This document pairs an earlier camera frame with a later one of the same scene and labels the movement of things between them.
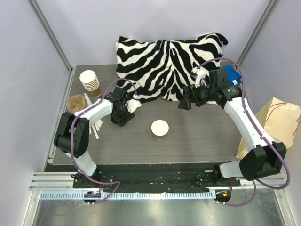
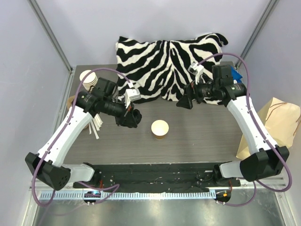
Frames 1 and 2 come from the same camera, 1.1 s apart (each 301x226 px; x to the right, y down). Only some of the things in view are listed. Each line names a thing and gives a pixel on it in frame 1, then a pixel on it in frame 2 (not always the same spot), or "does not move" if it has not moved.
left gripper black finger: [128, 118] → [136, 118]
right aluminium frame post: [272, 5] does not move
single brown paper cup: [159, 128] does not move
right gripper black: [189, 98] does not move
